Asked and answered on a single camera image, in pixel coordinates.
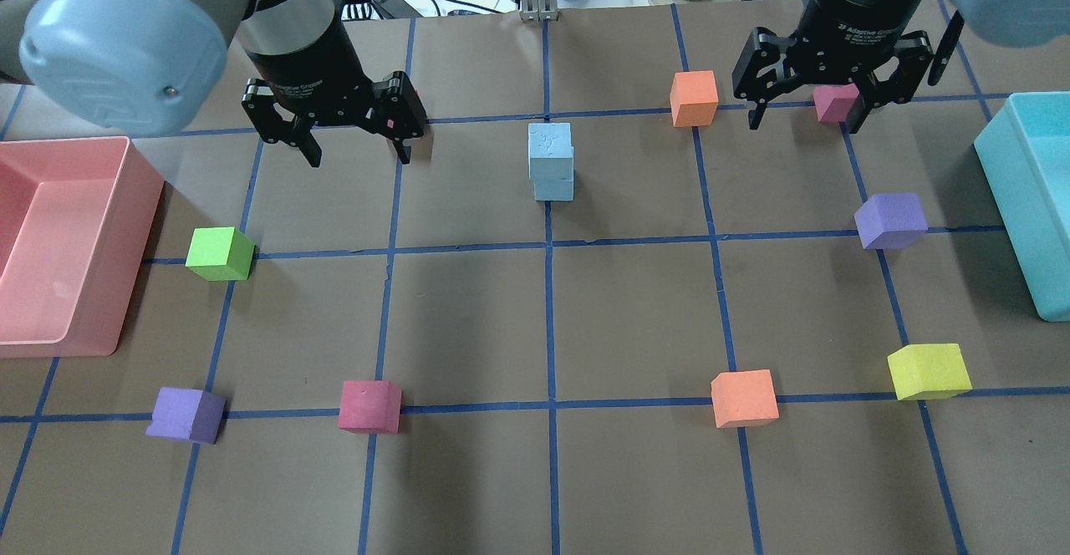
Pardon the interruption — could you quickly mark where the purple block far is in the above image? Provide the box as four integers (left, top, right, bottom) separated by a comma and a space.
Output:
146, 386, 227, 445

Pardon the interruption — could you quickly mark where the green foam block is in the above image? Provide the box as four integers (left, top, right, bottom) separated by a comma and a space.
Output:
185, 227, 256, 282

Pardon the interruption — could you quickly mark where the orange block far side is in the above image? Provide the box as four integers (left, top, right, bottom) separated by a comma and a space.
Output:
670, 70, 720, 128

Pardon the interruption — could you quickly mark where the cyan plastic tray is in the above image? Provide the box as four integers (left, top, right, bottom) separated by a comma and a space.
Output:
974, 91, 1069, 322

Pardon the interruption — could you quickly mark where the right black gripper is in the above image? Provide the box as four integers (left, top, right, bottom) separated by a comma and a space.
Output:
732, 0, 934, 135

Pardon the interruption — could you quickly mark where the yellow foam block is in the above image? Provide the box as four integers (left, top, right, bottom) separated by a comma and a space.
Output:
886, 343, 974, 401

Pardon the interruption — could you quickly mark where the pink plastic tray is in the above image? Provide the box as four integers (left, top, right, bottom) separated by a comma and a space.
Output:
1, 136, 164, 359

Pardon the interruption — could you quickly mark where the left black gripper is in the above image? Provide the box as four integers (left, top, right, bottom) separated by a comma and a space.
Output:
242, 19, 427, 169

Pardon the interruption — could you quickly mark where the pink block near tray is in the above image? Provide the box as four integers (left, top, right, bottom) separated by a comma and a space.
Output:
813, 83, 859, 124

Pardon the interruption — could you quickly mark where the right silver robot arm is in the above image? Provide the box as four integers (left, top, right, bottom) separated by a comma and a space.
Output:
732, 0, 1067, 132

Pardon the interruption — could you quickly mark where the purple foam block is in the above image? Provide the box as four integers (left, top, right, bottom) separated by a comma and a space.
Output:
853, 192, 929, 250

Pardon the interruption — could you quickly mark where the light blue foam block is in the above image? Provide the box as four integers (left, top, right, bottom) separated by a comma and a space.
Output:
531, 173, 576, 201

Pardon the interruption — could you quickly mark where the orange block near arm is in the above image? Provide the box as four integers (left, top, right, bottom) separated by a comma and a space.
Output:
710, 369, 780, 429

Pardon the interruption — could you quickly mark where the pink block base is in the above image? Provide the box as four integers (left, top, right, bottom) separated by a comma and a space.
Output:
337, 380, 404, 435

